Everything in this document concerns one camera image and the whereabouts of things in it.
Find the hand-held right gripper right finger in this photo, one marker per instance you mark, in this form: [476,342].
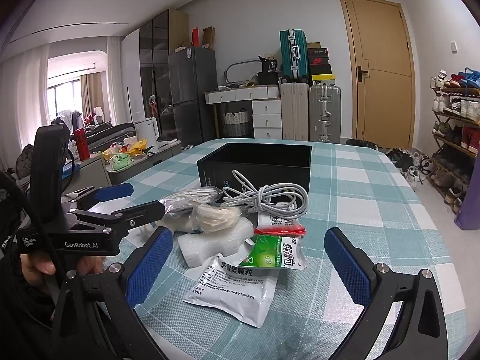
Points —
[347,266]

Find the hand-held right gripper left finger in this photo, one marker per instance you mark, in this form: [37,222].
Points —
[150,266]

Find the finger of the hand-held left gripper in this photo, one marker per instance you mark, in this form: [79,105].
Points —
[142,212]
[112,191]

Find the white foam sheet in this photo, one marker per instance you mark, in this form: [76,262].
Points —
[210,247]

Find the green medicine packet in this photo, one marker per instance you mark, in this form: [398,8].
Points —
[270,251]

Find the white medicine packet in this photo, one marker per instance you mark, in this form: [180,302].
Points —
[228,288]

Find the red-zip bag with label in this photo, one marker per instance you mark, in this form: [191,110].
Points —
[277,221]

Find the black storage box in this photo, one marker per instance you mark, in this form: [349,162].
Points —
[262,157]

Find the person's left hand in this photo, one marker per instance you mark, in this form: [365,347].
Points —
[45,267]

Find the green pouch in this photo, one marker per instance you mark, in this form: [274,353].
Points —
[122,162]

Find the grey TV cabinet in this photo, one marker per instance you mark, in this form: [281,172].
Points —
[150,157]

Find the yellow plastic bag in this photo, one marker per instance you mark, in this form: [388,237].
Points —
[137,147]

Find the red thermos bottle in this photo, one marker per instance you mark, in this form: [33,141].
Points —
[81,146]

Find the dark sofa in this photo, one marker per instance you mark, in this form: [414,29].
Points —
[112,133]

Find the white electric kettle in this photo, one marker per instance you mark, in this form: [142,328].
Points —
[146,131]

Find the striped rug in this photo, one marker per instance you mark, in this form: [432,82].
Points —
[189,147]

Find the beige curtain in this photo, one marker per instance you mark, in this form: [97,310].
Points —
[92,97]

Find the white curtain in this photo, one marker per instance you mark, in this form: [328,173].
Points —
[116,78]

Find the pile of loose shoes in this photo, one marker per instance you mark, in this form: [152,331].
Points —
[407,165]

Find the grey refrigerator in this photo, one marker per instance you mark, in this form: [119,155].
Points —
[191,93]

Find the woven basket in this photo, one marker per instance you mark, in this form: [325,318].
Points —
[236,123]

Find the dark glass cabinet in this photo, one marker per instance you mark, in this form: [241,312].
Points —
[153,67]

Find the silver suitcase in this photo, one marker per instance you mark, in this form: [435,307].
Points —
[324,114]

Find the white desk with drawers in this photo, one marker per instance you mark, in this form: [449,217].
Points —
[266,120]

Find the beige suitcase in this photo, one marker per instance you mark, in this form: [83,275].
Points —
[294,112]

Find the wooden cabinet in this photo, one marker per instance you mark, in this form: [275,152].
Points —
[179,30]

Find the cardboard box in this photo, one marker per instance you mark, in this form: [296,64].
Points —
[209,37]

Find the black fabric case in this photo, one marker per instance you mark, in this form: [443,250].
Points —
[268,78]

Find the yellow black shoe box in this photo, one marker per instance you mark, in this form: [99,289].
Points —
[323,80]

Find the wooden shoe rack with shoes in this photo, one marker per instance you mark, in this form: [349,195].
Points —
[455,108]

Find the black paper bag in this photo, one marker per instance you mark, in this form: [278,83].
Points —
[270,65]

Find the wooden door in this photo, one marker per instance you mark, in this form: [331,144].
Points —
[382,63]

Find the black shoe box red logo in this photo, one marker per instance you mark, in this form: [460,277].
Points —
[318,61]

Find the teal suitcase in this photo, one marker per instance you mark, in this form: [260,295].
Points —
[292,52]

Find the brown-lid shoe box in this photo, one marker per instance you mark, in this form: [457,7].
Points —
[317,45]

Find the oval metal frame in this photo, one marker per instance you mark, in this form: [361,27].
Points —
[240,63]

